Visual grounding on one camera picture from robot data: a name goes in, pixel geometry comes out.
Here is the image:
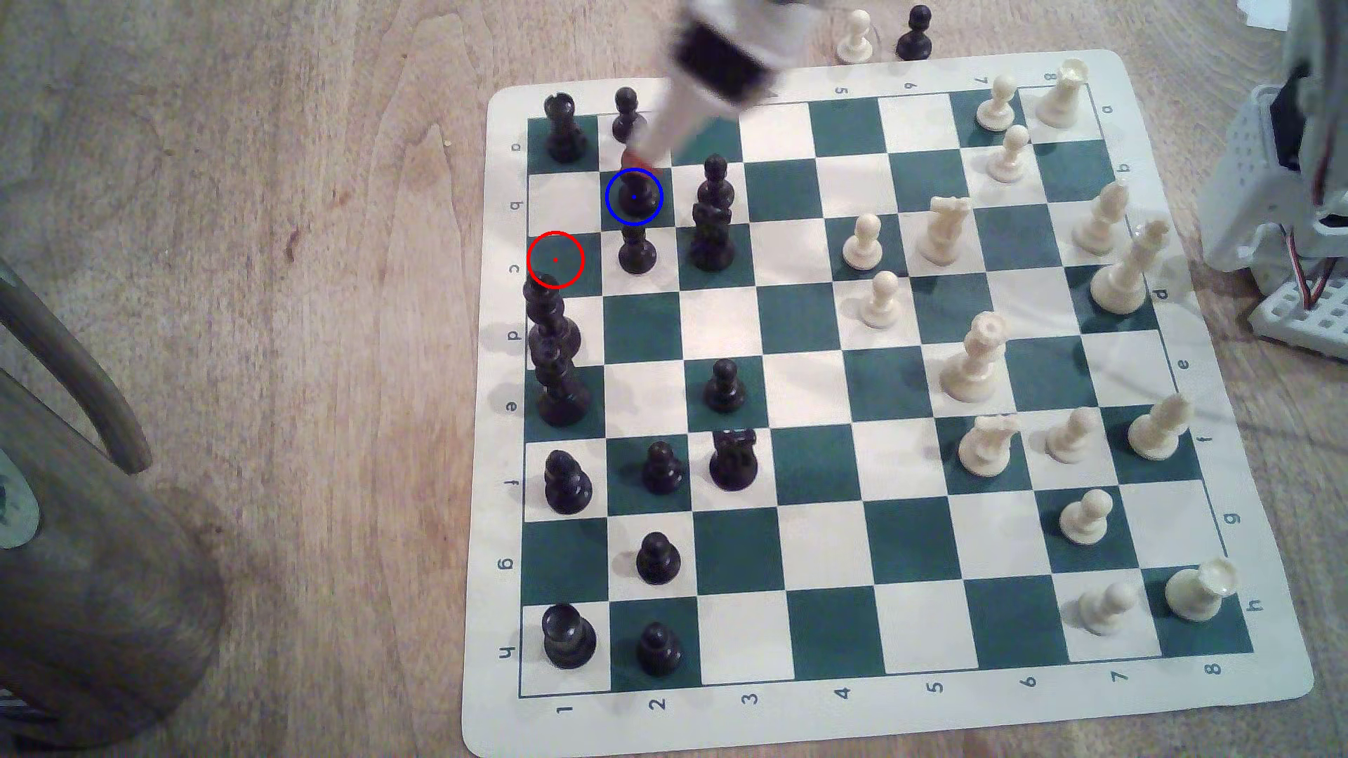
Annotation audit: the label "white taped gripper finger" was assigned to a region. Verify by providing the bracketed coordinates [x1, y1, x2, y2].
[628, 79, 720, 176]

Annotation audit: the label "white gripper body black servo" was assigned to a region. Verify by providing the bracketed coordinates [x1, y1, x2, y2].
[670, 0, 829, 111]

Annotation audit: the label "black chess bishop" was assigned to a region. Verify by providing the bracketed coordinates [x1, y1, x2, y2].
[613, 166, 663, 227]
[543, 449, 595, 517]

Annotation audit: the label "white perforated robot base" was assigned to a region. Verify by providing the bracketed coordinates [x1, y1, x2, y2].
[1198, 84, 1348, 298]

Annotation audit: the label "black chess pawn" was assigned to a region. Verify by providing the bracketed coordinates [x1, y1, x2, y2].
[698, 154, 736, 212]
[636, 622, 685, 678]
[635, 531, 684, 587]
[895, 5, 935, 62]
[641, 440, 687, 497]
[702, 358, 749, 415]
[611, 86, 649, 145]
[617, 223, 659, 277]

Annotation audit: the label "black chess rook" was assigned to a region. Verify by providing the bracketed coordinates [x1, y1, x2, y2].
[542, 91, 590, 166]
[540, 603, 600, 672]

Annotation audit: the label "white chess pawn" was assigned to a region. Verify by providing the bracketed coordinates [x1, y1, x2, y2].
[837, 9, 876, 65]
[975, 72, 1019, 134]
[841, 213, 886, 273]
[1077, 581, 1142, 637]
[857, 270, 906, 331]
[1045, 406, 1099, 467]
[1058, 488, 1116, 547]
[986, 124, 1032, 185]

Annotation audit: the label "black chess knight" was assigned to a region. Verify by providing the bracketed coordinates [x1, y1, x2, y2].
[689, 200, 737, 274]
[708, 427, 760, 494]

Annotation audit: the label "black chess queen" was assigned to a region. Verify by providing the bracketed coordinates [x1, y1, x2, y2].
[522, 274, 583, 360]

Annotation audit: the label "white chess knight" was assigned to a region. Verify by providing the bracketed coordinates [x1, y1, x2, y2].
[956, 413, 1023, 479]
[915, 196, 975, 267]

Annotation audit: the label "black chess king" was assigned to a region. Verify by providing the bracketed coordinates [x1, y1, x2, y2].
[531, 337, 592, 429]

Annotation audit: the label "green white chess mat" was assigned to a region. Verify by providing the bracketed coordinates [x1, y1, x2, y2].
[461, 47, 1318, 757]

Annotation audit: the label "white chess rook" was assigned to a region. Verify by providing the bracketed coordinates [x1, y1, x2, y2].
[1034, 58, 1092, 131]
[1163, 558, 1241, 623]

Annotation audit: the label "white chess bishop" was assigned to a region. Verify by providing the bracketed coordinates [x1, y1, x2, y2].
[1071, 179, 1131, 257]
[1125, 392, 1194, 463]

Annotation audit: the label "white queen d8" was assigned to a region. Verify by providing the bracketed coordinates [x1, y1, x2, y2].
[1089, 217, 1173, 317]

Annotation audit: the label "white breadboard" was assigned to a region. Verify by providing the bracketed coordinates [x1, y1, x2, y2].
[1249, 277, 1348, 364]

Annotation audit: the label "red white servo wires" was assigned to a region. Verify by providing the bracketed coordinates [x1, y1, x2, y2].
[1287, 226, 1348, 314]

